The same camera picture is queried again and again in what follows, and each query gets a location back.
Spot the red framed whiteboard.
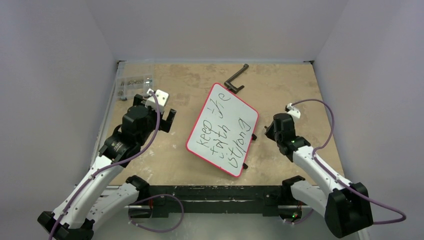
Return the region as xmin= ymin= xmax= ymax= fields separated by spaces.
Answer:
xmin=186 ymin=83 xmax=259 ymax=177

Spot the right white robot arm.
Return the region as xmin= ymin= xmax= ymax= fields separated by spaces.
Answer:
xmin=265 ymin=113 xmax=374 ymax=238

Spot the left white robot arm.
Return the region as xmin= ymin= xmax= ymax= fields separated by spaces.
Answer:
xmin=37 ymin=89 xmax=176 ymax=240

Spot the clear plastic screw box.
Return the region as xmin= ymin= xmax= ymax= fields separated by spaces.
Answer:
xmin=115 ymin=74 xmax=155 ymax=101

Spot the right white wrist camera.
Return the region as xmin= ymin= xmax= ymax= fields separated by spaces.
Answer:
xmin=285 ymin=103 xmax=301 ymax=120

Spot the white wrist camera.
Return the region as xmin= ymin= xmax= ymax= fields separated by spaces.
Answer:
xmin=285 ymin=103 xmax=301 ymax=120
xmin=145 ymin=88 xmax=170 ymax=113

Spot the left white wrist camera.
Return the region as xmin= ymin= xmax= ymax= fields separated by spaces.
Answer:
xmin=145 ymin=88 xmax=170 ymax=113

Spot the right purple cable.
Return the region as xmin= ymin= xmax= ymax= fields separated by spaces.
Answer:
xmin=291 ymin=98 xmax=407 ymax=225

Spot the black crank handle tool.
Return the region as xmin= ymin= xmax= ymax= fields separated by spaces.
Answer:
xmin=223 ymin=63 xmax=250 ymax=95

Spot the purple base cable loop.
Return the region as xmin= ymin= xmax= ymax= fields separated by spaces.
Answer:
xmin=128 ymin=194 xmax=185 ymax=232

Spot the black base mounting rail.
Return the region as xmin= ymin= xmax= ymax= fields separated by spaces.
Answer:
xmin=128 ymin=185 xmax=303 ymax=221

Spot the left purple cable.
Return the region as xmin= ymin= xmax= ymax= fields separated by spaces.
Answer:
xmin=47 ymin=91 xmax=162 ymax=240

